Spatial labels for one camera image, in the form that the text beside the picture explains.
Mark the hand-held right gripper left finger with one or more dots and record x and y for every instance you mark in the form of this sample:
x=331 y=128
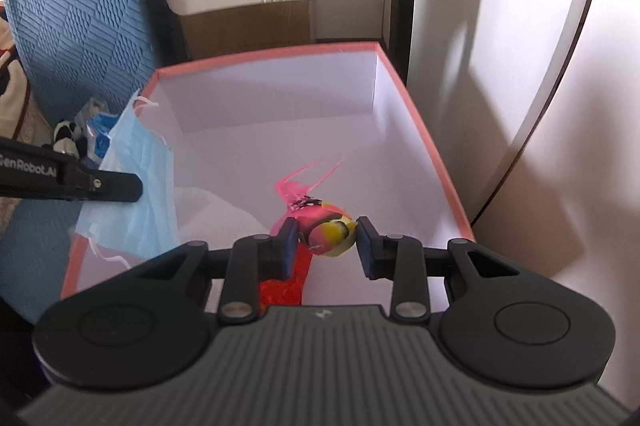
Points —
x=287 y=251

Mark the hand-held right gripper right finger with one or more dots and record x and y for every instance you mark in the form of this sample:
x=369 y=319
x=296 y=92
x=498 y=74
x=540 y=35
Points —
x=367 y=251

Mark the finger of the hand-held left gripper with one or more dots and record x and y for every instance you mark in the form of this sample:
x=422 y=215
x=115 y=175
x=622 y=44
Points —
x=112 y=187

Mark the blue face mask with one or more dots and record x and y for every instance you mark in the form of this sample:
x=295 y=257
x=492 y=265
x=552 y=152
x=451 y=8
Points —
x=140 y=186

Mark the red packet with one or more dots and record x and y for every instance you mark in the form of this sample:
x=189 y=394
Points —
x=285 y=278

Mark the pink and yellow toy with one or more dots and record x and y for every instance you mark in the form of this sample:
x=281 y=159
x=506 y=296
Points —
x=325 y=231

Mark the panda plush toy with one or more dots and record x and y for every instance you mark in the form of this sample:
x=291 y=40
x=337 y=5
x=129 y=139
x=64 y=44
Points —
x=67 y=138

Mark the blue printed packet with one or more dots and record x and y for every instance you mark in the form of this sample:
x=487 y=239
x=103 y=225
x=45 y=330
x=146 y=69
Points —
x=97 y=131

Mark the pink cardboard box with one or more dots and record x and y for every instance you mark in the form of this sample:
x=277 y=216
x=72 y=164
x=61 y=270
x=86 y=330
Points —
x=300 y=106

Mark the blue textured mat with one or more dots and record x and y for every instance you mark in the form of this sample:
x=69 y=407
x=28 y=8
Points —
x=75 y=16

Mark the grey curved rail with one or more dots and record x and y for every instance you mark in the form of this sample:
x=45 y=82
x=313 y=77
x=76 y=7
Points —
x=560 y=71

